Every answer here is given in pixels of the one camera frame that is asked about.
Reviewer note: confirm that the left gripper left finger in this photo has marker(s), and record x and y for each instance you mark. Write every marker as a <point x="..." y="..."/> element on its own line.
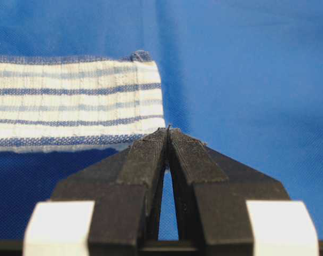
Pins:
<point x="127" y="190"/>

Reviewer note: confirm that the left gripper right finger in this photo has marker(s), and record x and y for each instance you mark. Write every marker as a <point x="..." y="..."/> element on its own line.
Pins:
<point x="211" y="191"/>

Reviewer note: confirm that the blue white striped towel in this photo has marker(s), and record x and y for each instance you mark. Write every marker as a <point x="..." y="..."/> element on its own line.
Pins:
<point x="77" y="102"/>

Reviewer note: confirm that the blue table cloth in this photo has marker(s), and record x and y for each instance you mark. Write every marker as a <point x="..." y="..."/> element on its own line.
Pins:
<point x="246" y="77"/>

